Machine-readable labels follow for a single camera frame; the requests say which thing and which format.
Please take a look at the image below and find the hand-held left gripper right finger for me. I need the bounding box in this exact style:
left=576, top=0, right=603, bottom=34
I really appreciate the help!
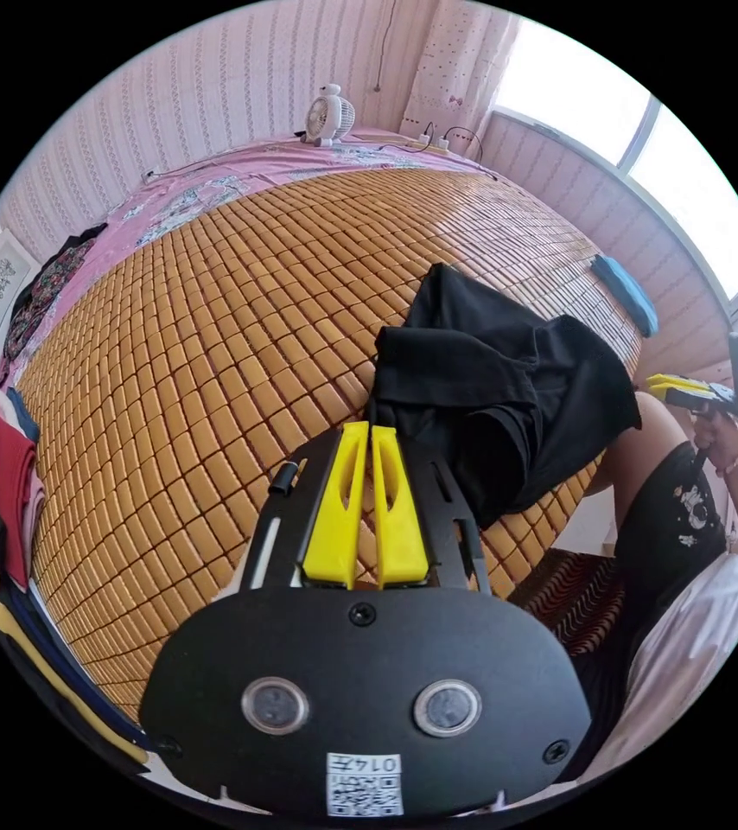
left=371, top=425, right=430, bottom=590

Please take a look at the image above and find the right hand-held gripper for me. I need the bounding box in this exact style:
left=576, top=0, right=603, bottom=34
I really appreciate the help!
left=646, top=373, right=738, bottom=468

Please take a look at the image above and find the person's right hand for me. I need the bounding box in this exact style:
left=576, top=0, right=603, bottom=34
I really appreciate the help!
left=692, top=414, right=738, bottom=478

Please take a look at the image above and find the pink dotted curtain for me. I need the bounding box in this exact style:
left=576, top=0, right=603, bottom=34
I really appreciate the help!
left=401, top=0, right=527, bottom=154

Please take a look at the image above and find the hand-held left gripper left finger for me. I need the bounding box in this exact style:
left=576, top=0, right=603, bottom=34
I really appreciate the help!
left=302, top=420, right=370, bottom=590

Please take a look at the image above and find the black short sleeve shirt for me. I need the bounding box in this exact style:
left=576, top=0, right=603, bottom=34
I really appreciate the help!
left=368, top=261, right=643, bottom=531

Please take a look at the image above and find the pale pink quilt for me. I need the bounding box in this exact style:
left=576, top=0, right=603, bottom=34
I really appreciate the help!
left=592, top=547, right=738, bottom=789

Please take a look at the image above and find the bed with woven mat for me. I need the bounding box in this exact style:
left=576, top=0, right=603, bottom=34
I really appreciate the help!
left=0, top=126, right=646, bottom=722

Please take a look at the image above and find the blue folded cloth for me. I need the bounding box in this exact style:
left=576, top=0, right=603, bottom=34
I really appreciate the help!
left=591, top=254, right=660, bottom=339

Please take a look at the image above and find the white desk fan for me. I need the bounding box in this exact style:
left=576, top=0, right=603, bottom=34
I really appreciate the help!
left=299, top=82, right=358, bottom=148

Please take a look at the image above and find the person's body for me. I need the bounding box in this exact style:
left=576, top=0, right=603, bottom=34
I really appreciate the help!
left=557, top=388, right=736, bottom=782

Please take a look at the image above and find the dark floral garment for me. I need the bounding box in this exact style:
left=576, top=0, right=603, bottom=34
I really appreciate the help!
left=0, top=222, right=111, bottom=385

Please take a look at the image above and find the window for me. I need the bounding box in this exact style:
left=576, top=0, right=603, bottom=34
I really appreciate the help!
left=490, top=17, right=738, bottom=314

